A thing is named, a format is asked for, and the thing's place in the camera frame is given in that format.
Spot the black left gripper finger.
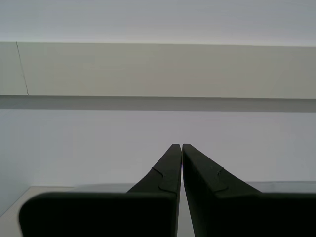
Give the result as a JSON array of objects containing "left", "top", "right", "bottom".
[
  {"left": 182, "top": 143, "right": 316, "bottom": 237},
  {"left": 19, "top": 144, "right": 183, "bottom": 237}
]

